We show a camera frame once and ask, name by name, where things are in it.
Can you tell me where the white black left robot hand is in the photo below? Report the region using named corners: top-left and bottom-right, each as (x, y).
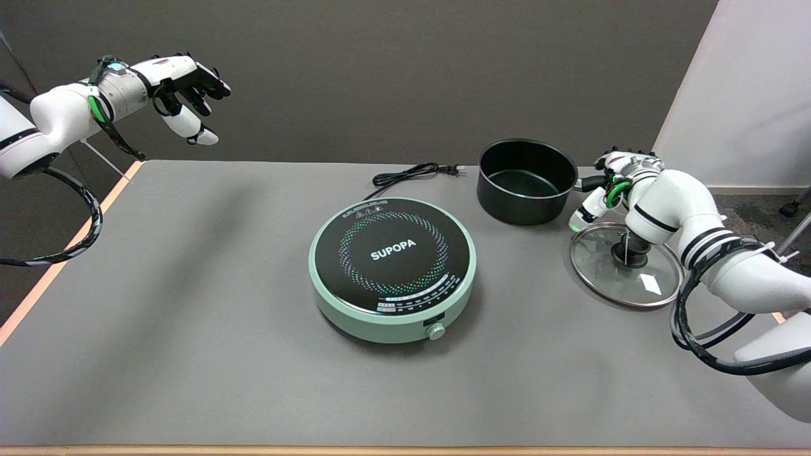
top-left (147, 53), bottom-right (232, 147)

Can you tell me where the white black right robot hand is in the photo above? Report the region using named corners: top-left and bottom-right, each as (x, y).
top-left (568, 149), bottom-right (667, 234)

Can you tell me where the black pot with long handle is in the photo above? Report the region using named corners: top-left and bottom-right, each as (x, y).
top-left (476, 138), bottom-right (609, 227)

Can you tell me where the glass lid with black knob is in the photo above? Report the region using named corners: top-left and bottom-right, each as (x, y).
top-left (570, 221), bottom-right (686, 310)

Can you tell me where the black office chair base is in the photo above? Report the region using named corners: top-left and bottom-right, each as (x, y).
top-left (779, 186), bottom-right (811, 255)

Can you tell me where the green round induction cooker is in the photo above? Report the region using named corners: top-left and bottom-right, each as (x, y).
top-left (309, 197), bottom-right (478, 345)

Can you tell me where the grey table mat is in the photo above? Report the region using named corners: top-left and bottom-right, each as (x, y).
top-left (0, 160), bottom-right (811, 448)

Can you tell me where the green black right wrist cable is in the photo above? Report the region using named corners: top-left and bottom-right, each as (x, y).
top-left (604, 176), bottom-right (632, 210)

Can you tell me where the green black wrist cable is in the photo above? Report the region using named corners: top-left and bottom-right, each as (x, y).
top-left (87, 55), bottom-right (148, 161)
top-left (604, 176), bottom-right (632, 210)

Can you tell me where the green black left wrist cable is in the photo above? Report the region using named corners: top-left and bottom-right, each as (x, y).
top-left (87, 55), bottom-right (148, 161)

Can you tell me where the black looped right arm cable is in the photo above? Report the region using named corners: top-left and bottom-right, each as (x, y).
top-left (670, 237), bottom-right (811, 376)

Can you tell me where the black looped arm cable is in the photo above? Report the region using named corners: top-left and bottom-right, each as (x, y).
top-left (670, 237), bottom-right (811, 376)
top-left (0, 166), bottom-right (104, 267)

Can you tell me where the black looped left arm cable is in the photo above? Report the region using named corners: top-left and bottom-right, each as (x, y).
top-left (0, 166), bottom-right (104, 267)

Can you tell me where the black cooker power cord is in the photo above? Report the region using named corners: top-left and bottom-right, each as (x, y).
top-left (362, 162), bottom-right (465, 202)

